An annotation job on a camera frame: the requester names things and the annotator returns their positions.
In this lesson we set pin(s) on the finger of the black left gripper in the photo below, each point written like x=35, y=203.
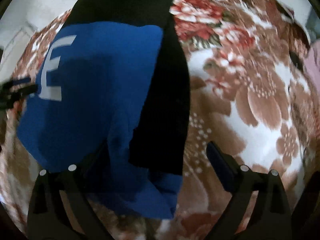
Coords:
x=25, y=91
x=15, y=82

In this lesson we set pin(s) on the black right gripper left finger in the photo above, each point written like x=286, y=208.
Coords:
x=47, y=218

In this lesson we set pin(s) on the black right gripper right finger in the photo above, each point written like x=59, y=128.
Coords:
x=258, y=208

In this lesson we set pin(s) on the blue and black garment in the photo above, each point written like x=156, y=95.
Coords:
x=114, y=97

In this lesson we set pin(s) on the floral brown red blanket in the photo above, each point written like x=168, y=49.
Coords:
x=249, y=94

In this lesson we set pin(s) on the pink cloth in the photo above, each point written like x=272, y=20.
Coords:
x=312, y=64

